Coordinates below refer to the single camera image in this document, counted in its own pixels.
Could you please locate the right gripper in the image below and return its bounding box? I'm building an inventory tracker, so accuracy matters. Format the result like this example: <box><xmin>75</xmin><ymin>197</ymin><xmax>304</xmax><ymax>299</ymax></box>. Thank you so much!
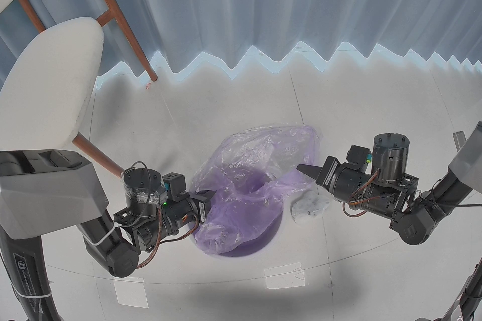
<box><xmin>316</xmin><ymin>156</ymin><xmax>372</xmax><ymax>204</ymax></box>

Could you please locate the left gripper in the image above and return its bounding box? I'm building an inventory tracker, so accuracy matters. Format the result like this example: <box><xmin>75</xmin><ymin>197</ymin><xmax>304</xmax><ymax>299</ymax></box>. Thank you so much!
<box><xmin>163</xmin><ymin>190</ymin><xmax>218</xmax><ymax>237</ymax></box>

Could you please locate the white plastic wrapper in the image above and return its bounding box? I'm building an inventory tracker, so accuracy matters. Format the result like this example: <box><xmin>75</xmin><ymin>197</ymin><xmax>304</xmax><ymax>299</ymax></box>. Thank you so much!
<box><xmin>291</xmin><ymin>190</ymin><xmax>330</xmax><ymax>225</ymax></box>

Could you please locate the purple plastic bag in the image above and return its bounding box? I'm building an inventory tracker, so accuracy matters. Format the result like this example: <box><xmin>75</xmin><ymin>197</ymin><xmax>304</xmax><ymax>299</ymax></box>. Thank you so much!
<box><xmin>189</xmin><ymin>123</ymin><xmax>324</xmax><ymax>256</ymax></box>

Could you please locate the white cushioned wooden chair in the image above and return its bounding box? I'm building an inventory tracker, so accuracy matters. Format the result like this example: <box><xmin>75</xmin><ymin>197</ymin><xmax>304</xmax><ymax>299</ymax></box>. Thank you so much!
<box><xmin>0</xmin><ymin>0</ymin><xmax>159</xmax><ymax>177</ymax></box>

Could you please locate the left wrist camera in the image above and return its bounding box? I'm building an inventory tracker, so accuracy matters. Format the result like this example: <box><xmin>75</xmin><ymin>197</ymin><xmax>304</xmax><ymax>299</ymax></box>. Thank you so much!
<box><xmin>163</xmin><ymin>172</ymin><xmax>187</xmax><ymax>201</ymax></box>

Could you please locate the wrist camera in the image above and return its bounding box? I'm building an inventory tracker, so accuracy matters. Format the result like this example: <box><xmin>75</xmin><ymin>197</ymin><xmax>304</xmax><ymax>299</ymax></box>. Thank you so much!
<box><xmin>163</xmin><ymin>172</ymin><xmax>187</xmax><ymax>201</ymax></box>
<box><xmin>346</xmin><ymin>145</ymin><xmax>373</xmax><ymax>174</ymax></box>

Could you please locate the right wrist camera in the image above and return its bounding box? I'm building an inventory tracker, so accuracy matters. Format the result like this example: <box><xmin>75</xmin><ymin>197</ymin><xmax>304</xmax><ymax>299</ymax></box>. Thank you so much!
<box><xmin>346</xmin><ymin>145</ymin><xmax>373</xmax><ymax>174</ymax></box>

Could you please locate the black cable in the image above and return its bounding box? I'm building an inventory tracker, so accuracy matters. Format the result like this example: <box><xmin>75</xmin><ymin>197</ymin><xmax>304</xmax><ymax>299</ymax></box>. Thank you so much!
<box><xmin>426</xmin><ymin>178</ymin><xmax>482</xmax><ymax>216</ymax></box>

